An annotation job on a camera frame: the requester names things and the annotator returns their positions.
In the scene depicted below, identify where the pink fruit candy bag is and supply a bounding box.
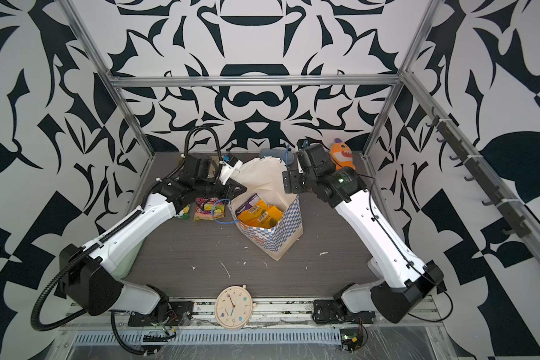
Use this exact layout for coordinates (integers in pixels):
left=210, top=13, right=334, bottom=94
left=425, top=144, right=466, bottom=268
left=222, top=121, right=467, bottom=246
left=193, top=197, right=225, bottom=221

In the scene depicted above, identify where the orange yellow snack bag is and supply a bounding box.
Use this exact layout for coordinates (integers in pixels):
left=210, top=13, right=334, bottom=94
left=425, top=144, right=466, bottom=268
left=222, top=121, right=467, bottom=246
left=238, top=199, right=269, bottom=226
left=252, top=205, right=284, bottom=229

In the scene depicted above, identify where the blue checkered paper bag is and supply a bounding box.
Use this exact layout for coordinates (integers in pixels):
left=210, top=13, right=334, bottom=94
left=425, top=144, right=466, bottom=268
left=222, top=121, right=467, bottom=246
left=217, top=154, right=303, bottom=261

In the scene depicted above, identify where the green yellow snack packet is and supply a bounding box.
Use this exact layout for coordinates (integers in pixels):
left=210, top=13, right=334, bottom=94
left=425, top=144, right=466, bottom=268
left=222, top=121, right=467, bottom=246
left=175, top=205, right=191, bottom=220

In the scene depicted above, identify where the purple snack bag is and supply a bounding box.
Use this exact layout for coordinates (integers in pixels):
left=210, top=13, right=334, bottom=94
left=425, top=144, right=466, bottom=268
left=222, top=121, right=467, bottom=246
left=235, top=193, right=261, bottom=216

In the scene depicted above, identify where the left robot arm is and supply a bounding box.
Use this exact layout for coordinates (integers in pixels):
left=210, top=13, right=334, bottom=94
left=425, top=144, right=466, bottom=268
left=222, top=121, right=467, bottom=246
left=58, top=154, right=247, bottom=316

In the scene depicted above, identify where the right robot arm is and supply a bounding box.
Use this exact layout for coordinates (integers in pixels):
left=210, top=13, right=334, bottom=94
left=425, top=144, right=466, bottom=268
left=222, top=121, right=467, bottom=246
left=282, top=140, right=444, bottom=323

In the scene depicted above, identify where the orange plush toy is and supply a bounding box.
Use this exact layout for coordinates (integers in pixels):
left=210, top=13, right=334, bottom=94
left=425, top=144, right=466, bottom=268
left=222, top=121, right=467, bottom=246
left=329, top=138, right=356, bottom=170

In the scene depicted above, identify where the blue glasses case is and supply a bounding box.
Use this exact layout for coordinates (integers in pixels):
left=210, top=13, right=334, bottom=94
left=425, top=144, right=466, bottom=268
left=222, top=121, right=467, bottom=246
left=259, top=148, right=294, bottom=164

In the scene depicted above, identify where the green glasses case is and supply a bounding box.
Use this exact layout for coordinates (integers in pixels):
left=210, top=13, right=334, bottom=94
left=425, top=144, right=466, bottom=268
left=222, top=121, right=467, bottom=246
left=112, top=240, right=144, bottom=279

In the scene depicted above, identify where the round wooden clock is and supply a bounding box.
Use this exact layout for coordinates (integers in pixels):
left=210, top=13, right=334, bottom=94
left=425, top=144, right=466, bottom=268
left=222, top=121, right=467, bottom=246
left=214, top=285, right=255, bottom=330

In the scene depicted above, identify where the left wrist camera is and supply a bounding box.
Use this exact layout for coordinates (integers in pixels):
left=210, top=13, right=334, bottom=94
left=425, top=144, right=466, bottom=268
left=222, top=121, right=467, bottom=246
left=218, top=153, right=243, bottom=185

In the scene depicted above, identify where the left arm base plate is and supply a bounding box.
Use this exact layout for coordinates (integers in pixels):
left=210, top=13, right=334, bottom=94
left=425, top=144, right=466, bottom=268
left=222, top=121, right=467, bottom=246
left=127, top=301, right=194, bottom=327

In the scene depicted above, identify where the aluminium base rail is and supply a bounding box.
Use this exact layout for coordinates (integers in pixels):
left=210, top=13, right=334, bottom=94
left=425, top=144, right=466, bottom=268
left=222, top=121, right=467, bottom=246
left=55, top=298, right=443, bottom=353

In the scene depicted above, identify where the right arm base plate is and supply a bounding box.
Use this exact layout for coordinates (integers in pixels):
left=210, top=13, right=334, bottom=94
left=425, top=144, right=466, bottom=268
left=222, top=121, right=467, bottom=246
left=311, top=299, right=376, bottom=325

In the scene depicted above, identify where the black wall hook rack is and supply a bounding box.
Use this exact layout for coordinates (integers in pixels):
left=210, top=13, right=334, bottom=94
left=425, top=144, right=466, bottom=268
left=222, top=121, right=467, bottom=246
left=429, top=106, right=533, bottom=238

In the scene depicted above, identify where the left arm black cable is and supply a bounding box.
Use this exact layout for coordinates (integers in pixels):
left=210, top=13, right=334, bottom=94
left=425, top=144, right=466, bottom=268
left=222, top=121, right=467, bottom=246
left=30, top=125, right=224, bottom=356

